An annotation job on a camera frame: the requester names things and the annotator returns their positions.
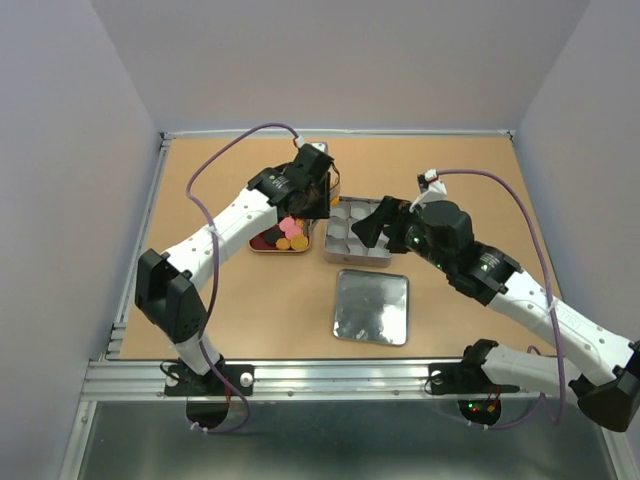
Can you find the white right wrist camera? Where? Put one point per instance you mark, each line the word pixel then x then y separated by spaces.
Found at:
pixel 431 188

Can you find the silver tin lid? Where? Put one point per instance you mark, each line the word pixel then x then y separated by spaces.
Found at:
pixel 371 307

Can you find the red rectangular tray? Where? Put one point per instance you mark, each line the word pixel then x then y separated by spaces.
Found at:
pixel 257 243

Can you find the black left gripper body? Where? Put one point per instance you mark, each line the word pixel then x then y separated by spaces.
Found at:
pixel 319 204

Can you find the aluminium front rail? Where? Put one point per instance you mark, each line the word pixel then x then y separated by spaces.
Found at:
pixel 276 380

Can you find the pink round cookie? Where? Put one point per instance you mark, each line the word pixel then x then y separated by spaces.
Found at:
pixel 286 223
pixel 292 231

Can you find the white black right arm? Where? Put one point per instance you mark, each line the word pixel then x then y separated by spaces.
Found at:
pixel 595 369

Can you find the silver metal tongs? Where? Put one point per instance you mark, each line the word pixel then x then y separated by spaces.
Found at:
pixel 307 226

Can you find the pink round cookie upper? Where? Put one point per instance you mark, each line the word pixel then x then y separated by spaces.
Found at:
pixel 286 223

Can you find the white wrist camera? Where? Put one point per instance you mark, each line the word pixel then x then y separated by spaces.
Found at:
pixel 299 142
pixel 431 188

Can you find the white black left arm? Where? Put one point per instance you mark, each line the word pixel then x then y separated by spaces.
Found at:
pixel 168 284

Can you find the round tan biscuit lower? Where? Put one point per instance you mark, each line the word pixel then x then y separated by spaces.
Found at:
pixel 299 243

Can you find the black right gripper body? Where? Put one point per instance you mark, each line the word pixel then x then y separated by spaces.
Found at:
pixel 408 234

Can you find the tan flower cookie lower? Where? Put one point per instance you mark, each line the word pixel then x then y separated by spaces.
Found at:
pixel 283 244

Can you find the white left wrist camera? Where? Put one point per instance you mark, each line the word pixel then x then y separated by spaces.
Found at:
pixel 299 142

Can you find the pink round cookie lower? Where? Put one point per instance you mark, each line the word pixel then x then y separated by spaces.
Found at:
pixel 292 231

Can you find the black round cookie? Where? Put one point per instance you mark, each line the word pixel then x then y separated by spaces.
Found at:
pixel 272 235

